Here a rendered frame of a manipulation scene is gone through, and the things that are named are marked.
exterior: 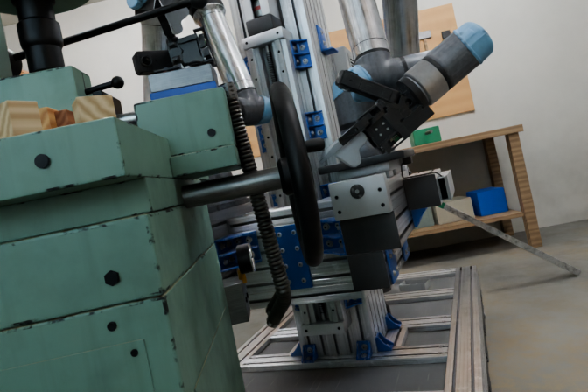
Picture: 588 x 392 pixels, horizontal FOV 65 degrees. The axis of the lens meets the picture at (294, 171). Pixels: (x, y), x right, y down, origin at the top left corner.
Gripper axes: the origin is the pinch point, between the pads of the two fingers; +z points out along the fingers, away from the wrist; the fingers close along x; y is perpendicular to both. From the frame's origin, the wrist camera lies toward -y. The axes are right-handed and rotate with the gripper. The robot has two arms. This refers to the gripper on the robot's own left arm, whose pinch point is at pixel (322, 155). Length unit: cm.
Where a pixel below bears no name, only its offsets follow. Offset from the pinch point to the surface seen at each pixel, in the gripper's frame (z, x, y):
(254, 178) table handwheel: 10.7, -13.6, -4.4
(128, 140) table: 15.8, -36.4, -15.0
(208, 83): 6.6, -14.5, -19.6
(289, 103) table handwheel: -0.2, -22.1, -8.6
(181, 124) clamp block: 13.5, -16.1, -17.2
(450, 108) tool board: -117, 302, 45
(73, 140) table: 19.0, -39.6, -17.5
